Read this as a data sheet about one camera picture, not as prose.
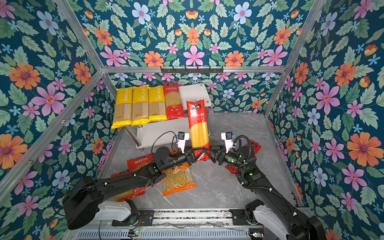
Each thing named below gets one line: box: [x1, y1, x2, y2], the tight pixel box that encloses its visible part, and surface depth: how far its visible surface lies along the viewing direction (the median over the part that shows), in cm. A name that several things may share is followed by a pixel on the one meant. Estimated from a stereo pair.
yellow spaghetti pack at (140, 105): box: [131, 85, 150, 126], surface depth 76 cm
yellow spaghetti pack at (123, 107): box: [111, 87, 133, 129], surface depth 74 cm
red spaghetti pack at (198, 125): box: [186, 98, 211, 162], surface depth 66 cm
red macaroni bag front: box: [127, 153, 154, 173], surface depth 89 cm
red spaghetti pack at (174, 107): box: [163, 82, 185, 121], surface depth 77 cm
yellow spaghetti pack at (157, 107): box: [147, 85, 167, 122], surface depth 77 cm
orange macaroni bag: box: [163, 163, 196, 197], surface depth 84 cm
